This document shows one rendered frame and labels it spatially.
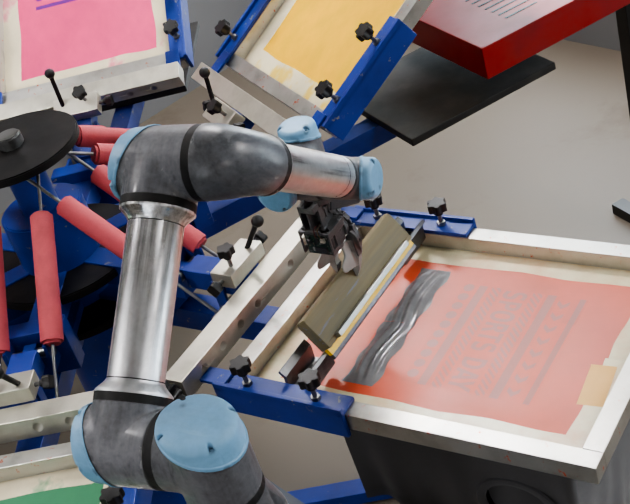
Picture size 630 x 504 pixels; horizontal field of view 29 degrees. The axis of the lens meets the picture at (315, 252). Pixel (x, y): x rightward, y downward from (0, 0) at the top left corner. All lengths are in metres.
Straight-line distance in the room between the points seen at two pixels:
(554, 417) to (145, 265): 0.82
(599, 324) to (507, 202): 2.12
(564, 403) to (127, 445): 0.85
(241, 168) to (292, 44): 1.43
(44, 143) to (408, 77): 1.07
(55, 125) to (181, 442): 1.35
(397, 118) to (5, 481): 1.38
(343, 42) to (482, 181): 1.69
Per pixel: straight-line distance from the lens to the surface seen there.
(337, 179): 2.02
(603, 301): 2.43
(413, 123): 3.15
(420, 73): 3.38
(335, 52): 3.02
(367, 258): 2.47
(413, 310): 2.50
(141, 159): 1.81
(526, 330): 2.40
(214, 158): 1.76
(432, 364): 2.37
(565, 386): 2.26
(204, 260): 2.71
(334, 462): 3.63
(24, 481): 2.50
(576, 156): 4.64
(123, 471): 1.75
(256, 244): 2.63
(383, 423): 2.23
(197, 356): 2.44
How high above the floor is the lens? 2.49
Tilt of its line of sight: 34 degrees down
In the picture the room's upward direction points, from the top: 18 degrees counter-clockwise
